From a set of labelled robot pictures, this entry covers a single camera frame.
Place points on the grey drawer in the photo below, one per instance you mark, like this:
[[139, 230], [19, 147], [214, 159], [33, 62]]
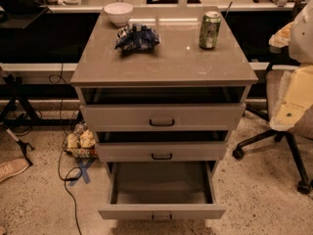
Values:
[[162, 117], [161, 191], [161, 151]]

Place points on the grey top drawer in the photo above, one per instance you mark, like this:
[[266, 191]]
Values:
[[162, 117]]

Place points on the snack packages on floor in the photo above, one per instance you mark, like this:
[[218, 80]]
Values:
[[81, 143]]

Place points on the beige office chair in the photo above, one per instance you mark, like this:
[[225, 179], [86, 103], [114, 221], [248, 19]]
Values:
[[304, 128]]

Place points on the blue crumpled chip bag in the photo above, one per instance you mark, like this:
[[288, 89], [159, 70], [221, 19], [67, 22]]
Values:
[[136, 37]]

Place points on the grey middle drawer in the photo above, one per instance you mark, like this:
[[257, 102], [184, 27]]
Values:
[[161, 151]]

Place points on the green soda can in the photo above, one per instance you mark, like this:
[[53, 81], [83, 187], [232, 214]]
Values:
[[210, 25]]

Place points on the beige sneaker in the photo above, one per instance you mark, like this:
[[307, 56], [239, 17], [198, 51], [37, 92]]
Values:
[[12, 168]]

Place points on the black laptop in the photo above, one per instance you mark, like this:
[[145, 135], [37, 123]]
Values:
[[20, 14]]

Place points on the grey drawer cabinet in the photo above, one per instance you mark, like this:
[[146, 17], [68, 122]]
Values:
[[176, 72]]

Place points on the white ceramic bowl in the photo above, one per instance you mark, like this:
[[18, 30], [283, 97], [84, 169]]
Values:
[[119, 13]]

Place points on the grey bottom drawer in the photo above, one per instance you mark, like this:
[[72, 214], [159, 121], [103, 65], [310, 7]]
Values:
[[161, 191]]

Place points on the blue tape cross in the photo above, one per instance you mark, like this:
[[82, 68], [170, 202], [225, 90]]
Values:
[[83, 165]]

